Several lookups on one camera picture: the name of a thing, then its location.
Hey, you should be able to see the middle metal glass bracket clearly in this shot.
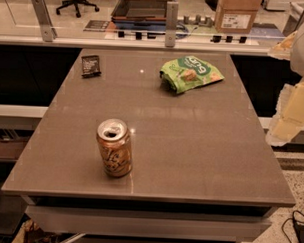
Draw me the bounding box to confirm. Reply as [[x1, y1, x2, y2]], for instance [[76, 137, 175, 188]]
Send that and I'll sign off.
[[165, 1, 178, 47]]

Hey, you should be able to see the green snack bag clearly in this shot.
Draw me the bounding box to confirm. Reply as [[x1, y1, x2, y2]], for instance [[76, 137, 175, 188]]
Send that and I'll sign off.
[[160, 56, 225, 94]]

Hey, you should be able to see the right metal glass bracket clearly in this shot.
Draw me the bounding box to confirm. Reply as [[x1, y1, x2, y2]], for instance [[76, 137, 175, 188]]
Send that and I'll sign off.
[[282, 9, 304, 36]]

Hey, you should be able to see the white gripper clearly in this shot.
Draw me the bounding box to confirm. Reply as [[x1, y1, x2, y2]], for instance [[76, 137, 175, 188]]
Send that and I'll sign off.
[[265, 22, 304, 147]]

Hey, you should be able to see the metal glass bracket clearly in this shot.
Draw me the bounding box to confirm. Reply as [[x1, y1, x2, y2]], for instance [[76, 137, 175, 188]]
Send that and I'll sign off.
[[165, 1, 178, 47], [282, 9, 304, 36], [31, 0, 57, 42]]

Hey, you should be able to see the left metal glass bracket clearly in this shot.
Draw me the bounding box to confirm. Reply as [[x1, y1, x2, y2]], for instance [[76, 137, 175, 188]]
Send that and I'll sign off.
[[31, 0, 57, 42]]

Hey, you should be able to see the grey open tray box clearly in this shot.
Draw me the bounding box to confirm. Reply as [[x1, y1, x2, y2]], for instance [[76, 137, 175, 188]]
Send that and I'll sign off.
[[112, 0, 174, 21]]

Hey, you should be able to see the black office chair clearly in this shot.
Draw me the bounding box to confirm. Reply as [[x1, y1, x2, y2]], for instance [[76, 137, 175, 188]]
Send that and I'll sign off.
[[56, 0, 100, 18]]

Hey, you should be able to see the dark floor sign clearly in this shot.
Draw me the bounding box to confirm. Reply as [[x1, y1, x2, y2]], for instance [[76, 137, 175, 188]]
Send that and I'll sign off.
[[84, 20, 109, 32]]

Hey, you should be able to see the orange soda can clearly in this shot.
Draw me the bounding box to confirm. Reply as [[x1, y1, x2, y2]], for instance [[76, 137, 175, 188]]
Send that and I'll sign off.
[[96, 119, 133, 177]]

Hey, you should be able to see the cardboard box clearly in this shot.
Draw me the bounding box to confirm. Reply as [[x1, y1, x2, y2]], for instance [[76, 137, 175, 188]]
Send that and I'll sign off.
[[214, 0, 261, 34]]

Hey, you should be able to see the black cable and adapter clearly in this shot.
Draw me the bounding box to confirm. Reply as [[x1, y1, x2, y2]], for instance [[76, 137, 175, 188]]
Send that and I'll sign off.
[[280, 209, 304, 243]]

